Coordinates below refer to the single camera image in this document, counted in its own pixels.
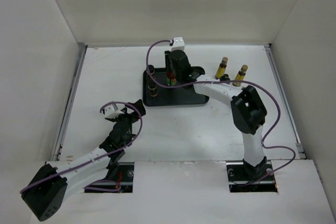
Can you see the white shaker black cap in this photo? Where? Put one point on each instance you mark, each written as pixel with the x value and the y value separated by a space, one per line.
pixel 224 77

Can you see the black-capped spice jar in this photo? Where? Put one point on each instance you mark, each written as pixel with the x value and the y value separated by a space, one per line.
pixel 152 87
pixel 151 73

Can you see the aluminium table rail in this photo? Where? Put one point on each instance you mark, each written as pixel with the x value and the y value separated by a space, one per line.
pixel 300 149
pixel 62 127

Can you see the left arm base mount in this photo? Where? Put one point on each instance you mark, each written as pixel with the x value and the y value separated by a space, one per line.
pixel 119 179

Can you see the yellow sauce bottle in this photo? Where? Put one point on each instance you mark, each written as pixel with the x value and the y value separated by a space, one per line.
pixel 221 68
pixel 240 76

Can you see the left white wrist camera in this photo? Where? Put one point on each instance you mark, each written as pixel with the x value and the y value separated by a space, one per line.
pixel 111 112

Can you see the left aluminium table rail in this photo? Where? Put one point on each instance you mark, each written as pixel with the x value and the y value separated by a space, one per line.
pixel 62 127

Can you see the red chili sauce bottle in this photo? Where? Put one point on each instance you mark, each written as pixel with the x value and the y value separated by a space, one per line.
pixel 170 79

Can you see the black rectangular tray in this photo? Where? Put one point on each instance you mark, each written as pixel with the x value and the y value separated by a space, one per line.
pixel 171 97

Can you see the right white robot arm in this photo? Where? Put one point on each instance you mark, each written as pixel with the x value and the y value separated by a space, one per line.
pixel 248 110

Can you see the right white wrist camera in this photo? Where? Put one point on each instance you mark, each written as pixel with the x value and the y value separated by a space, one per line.
pixel 177 43

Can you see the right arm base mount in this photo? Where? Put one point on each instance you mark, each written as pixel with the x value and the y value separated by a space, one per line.
pixel 242 180

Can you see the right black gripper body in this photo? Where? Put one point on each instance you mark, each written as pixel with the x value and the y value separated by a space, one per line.
pixel 177 76

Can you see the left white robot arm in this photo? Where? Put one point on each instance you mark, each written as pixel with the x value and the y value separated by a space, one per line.
pixel 52 185

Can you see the right aluminium table rail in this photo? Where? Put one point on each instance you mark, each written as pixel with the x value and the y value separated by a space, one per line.
pixel 300 149

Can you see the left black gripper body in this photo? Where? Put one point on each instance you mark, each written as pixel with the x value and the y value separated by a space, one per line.
pixel 129 119

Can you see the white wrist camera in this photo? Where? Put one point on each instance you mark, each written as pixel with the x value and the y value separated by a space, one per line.
pixel 111 112
pixel 177 43

